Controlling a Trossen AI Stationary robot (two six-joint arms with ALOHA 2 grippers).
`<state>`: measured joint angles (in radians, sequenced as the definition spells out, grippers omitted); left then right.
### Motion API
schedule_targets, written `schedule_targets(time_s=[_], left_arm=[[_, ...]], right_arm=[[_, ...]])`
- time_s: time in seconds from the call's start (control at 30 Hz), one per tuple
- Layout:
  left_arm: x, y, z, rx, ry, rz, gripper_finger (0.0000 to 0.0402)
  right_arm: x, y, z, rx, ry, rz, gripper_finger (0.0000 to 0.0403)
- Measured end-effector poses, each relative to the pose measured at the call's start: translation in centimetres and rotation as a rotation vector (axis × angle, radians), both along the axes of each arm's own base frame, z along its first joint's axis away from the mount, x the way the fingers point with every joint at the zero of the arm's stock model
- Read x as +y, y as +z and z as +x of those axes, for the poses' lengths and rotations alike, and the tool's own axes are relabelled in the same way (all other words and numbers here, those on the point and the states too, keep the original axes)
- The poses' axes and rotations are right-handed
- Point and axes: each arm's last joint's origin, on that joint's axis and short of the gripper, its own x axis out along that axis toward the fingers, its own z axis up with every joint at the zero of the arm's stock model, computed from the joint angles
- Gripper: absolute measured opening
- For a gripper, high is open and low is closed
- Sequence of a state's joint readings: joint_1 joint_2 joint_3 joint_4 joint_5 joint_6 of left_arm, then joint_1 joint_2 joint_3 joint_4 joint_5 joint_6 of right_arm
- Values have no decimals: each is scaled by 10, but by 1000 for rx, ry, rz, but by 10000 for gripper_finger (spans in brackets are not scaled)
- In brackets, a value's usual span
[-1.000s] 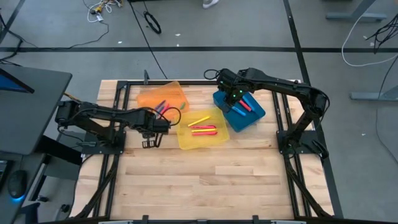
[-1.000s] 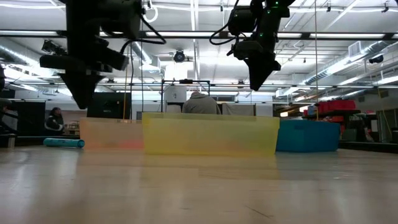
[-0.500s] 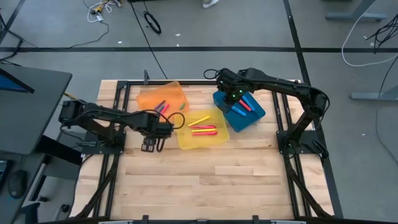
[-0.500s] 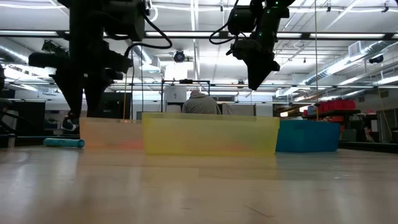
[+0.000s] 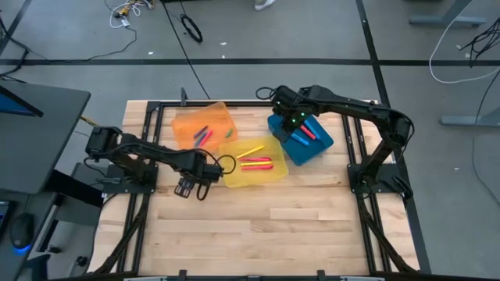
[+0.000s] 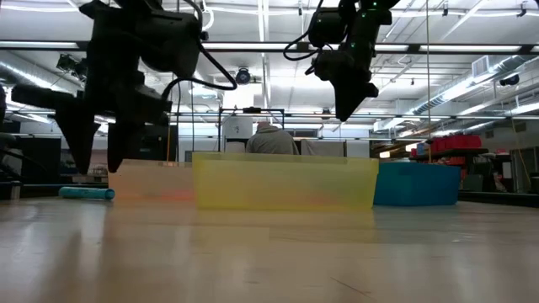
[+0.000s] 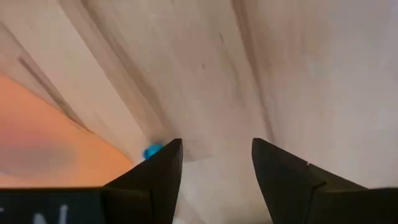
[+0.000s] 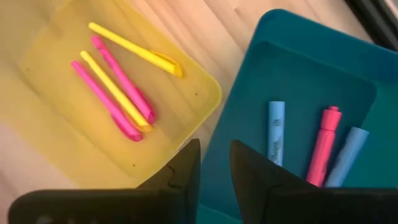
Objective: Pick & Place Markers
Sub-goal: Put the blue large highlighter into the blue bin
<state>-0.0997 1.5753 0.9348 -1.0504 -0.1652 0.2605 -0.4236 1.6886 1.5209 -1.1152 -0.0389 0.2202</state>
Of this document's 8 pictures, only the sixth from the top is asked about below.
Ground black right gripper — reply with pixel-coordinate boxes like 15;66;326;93
313;50;380;123

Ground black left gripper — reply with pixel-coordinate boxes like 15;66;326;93
10;45;173;176

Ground black cabinet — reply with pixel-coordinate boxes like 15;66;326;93
136;124;179;163

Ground large blue marker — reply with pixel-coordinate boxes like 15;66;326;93
58;185;116;201

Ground orange translucent plastic bin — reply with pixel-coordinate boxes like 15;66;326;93
108;158;195;203

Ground person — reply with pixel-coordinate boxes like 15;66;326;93
245;121;301;156

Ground yellow translucent plastic bin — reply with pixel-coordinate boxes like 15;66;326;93
191;151;380;212

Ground blue plastic bin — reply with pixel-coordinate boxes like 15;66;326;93
371;161;462;208

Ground red storage bins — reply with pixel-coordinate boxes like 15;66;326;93
430;134;483;153

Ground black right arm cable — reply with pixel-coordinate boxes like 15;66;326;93
282;0;325;62

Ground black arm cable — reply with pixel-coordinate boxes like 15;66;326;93
282;0;325;62
161;40;238;102

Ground black overhead camera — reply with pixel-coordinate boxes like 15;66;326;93
234;66;253;86

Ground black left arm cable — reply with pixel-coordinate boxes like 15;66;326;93
161;40;238;102

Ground silver ventilation duct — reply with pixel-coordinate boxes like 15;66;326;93
410;54;531;117

